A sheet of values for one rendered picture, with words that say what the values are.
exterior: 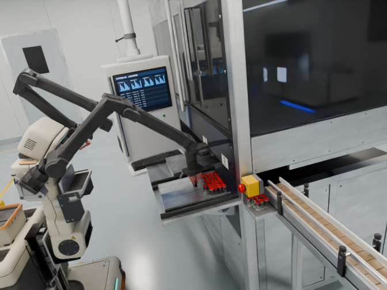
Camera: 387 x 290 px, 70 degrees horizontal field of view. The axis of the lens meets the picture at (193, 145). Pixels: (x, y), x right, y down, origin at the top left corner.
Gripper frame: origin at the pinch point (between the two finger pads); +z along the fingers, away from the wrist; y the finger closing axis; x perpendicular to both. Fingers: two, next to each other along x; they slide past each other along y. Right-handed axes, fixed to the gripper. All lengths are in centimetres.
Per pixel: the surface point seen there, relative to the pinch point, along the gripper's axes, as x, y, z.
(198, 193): -5.0, -1.4, 3.8
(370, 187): -44, 88, 20
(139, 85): 79, 5, -46
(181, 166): 31.8, 7.0, 4.0
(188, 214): -17.7, -14.4, 3.9
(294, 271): -50, 21, 35
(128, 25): 85, 9, -87
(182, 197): -2.1, -9.7, 3.8
